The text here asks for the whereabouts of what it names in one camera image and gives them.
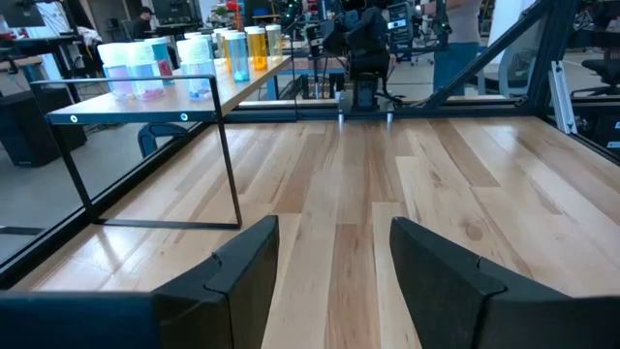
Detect black floor cabinet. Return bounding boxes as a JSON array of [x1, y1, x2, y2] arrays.
[[0, 86, 89, 169]]

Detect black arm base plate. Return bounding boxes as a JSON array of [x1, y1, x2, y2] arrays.
[[336, 91, 404, 118]]

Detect black office chair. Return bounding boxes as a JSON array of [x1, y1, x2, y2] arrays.
[[579, 28, 620, 98]]

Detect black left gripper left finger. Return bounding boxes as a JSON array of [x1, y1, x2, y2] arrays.
[[0, 215, 281, 349]]

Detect silver aluminium rail piece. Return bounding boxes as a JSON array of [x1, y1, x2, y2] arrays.
[[548, 60, 578, 136]]

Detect blue round object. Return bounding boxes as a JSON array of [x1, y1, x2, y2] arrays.
[[137, 121, 191, 159]]

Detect black diagonal frame strut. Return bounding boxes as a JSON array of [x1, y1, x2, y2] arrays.
[[424, 0, 558, 111]]

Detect clear medicine bottle white cap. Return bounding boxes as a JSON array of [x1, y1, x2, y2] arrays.
[[96, 42, 136, 101], [126, 41, 166, 102]]

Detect blue medicine bottle clear cap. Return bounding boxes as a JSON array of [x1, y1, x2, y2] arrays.
[[175, 38, 217, 102]]

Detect wooden shelf with black legs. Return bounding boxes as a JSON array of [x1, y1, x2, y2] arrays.
[[29, 53, 295, 230]]

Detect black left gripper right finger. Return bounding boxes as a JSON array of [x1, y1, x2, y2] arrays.
[[389, 216, 620, 349]]

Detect black table edge rail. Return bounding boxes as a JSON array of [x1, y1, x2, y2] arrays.
[[541, 114, 620, 167], [225, 99, 546, 123]]

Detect black upright frame post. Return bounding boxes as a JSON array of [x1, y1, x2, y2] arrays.
[[526, 0, 582, 113]]

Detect person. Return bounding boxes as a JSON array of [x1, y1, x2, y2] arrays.
[[131, 5, 157, 41], [419, 0, 485, 97]]

